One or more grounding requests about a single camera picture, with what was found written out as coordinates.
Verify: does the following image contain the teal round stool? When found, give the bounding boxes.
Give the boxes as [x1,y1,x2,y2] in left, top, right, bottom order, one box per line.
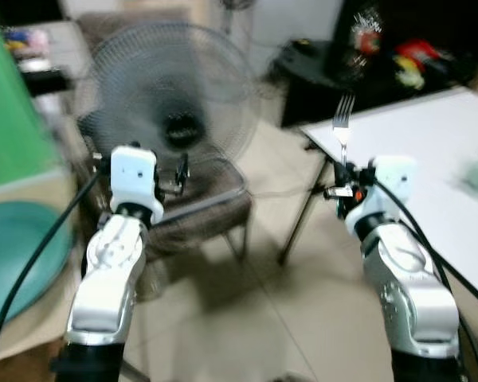
[0,199,77,335]

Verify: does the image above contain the silver metal fork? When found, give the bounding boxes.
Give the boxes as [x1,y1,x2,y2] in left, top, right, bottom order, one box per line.
[332,94,357,169]

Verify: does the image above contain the black metal table leg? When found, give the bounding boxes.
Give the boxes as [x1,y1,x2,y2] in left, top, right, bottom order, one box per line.
[277,142,337,267]

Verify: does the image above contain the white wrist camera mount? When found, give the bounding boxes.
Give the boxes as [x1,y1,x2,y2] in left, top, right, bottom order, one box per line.
[347,155,419,230]
[109,145,165,226]

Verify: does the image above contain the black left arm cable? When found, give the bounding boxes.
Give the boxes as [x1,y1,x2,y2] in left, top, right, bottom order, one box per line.
[0,170,106,382]

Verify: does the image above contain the green flat board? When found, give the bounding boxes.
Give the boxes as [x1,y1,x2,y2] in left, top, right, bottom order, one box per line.
[0,4,59,193]

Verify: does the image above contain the grey standing fan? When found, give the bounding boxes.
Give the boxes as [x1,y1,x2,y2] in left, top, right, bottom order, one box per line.
[76,20,262,189]

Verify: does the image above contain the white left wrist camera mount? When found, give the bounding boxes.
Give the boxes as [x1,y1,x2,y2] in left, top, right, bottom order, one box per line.
[109,145,165,226]

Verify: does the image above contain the red and yellow toy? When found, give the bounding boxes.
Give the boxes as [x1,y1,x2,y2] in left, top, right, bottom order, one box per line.
[393,38,456,91]

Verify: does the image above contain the red and white ornament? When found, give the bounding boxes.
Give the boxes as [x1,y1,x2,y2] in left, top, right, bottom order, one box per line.
[349,8,384,69]

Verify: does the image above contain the black low cabinet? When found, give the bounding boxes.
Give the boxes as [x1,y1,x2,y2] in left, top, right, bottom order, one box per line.
[275,36,478,130]

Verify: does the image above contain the shelf with colourful items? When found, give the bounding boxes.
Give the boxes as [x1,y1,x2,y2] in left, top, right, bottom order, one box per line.
[0,24,74,97]

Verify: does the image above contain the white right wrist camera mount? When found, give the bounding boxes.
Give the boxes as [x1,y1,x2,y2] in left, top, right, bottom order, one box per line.
[347,155,419,230]

